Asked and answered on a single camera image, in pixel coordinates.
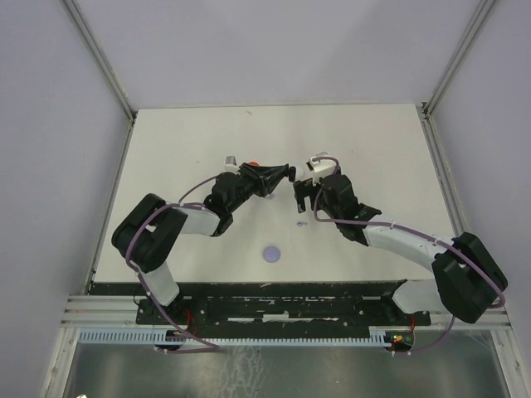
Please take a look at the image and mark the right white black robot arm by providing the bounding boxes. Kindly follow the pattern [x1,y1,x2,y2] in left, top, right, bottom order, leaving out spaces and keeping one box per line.
[293,173,508,323]

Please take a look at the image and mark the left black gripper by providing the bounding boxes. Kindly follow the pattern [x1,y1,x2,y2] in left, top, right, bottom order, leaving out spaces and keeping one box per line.
[228,162,286,213]

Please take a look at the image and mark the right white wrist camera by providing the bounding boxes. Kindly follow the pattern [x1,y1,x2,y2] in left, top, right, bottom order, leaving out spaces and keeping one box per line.
[306,152,341,185]

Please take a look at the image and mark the left aluminium frame post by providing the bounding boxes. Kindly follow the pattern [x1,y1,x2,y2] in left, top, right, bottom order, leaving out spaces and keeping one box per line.
[60,0,137,120]

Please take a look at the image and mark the aluminium frame post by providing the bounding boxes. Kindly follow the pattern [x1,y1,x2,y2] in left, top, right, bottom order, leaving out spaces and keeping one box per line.
[422,0,499,119]
[60,0,137,120]

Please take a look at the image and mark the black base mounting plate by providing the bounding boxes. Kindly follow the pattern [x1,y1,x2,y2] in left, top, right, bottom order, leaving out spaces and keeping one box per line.
[135,278,432,337]

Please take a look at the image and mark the black charging case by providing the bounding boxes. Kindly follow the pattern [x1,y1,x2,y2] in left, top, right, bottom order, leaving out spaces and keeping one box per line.
[287,166,297,182]

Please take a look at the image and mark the controller board with leds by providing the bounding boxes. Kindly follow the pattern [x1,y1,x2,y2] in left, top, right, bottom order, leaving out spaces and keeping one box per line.
[390,332,415,351]

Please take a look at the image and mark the right aluminium frame post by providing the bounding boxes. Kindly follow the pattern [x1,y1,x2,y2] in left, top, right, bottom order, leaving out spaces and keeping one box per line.
[422,0,499,119]

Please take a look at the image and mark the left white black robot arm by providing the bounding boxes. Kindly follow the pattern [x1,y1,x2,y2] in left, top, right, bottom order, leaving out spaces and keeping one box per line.
[111,163,296,323]

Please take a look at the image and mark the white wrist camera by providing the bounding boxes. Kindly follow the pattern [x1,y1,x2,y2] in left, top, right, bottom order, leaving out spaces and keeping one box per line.
[306,152,341,185]
[224,156,239,174]

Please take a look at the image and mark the white slotted cable duct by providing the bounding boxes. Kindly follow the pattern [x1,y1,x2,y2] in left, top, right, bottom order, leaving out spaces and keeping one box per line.
[78,324,395,347]

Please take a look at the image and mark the purple charging case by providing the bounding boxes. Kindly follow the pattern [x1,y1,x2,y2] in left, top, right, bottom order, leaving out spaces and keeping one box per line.
[262,245,281,263]

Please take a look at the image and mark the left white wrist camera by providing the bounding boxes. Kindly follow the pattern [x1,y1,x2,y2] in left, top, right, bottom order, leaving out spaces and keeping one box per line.
[224,156,239,174]

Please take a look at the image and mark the aluminium front rail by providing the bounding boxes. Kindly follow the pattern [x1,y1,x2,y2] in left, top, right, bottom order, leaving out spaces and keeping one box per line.
[57,294,512,332]

